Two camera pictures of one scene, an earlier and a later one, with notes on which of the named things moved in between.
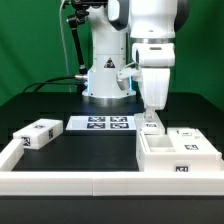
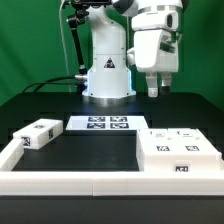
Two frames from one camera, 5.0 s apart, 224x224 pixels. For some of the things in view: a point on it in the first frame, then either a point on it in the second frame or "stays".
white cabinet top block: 39,133 stays
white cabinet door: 148,128 → 158,141
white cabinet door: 189,140 stays
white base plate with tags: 101,123 stays
